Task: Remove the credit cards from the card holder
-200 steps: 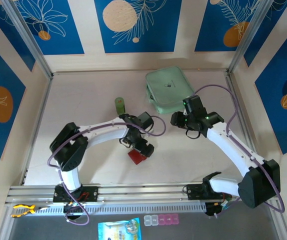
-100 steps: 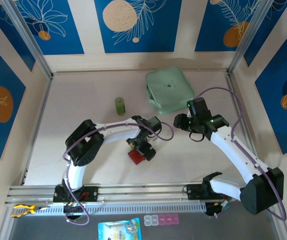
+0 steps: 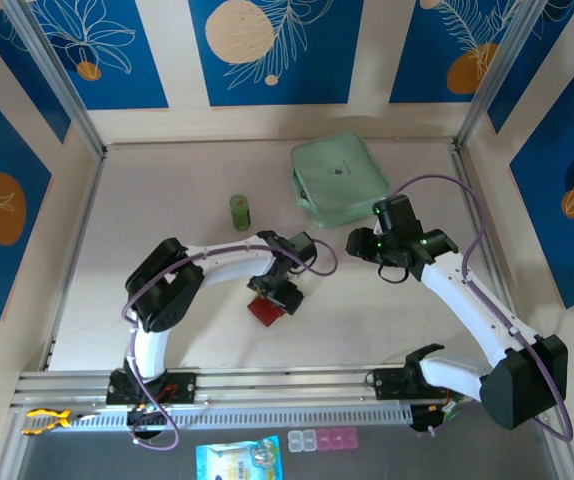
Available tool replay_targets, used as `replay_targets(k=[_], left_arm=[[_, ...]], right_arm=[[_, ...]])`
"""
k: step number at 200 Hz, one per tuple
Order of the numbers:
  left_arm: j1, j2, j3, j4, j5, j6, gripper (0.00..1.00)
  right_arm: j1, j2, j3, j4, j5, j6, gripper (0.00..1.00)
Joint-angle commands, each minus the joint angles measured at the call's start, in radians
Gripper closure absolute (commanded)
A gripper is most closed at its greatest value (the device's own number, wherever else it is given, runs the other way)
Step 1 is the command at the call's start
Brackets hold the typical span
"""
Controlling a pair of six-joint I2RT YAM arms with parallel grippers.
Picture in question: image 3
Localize clear and pink pill organizer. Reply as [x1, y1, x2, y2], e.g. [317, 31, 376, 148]
[286, 428, 358, 454]

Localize aluminium mounting rail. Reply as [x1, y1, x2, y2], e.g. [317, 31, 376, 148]
[9, 363, 561, 412]

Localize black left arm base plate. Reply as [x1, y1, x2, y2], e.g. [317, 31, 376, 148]
[105, 370, 199, 406]

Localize mint green zip pouch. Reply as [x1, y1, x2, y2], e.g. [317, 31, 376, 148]
[290, 131, 391, 230]

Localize grey slotted cable duct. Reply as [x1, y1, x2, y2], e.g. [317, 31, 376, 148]
[74, 405, 413, 430]

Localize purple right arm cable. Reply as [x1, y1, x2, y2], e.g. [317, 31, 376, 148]
[394, 173, 574, 442]

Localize red card holder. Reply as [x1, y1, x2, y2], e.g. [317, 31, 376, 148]
[245, 295, 287, 329]

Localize black under-rail mount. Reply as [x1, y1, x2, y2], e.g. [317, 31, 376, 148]
[126, 405, 168, 444]
[409, 403, 443, 437]

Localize green cylindrical can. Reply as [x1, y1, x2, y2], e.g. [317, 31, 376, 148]
[228, 193, 252, 232]

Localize aluminium frame post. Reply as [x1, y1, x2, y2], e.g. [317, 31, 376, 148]
[4, 0, 107, 159]
[454, 0, 551, 151]

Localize yellow handled pliers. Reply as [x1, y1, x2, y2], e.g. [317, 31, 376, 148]
[22, 407, 101, 436]

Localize aluminium table side rail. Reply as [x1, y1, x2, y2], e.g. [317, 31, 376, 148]
[40, 149, 108, 372]
[451, 149, 526, 361]

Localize blue snack bag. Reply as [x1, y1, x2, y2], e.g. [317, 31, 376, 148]
[195, 433, 286, 480]

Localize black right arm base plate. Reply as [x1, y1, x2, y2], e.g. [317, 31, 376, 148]
[372, 367, 418, 401]

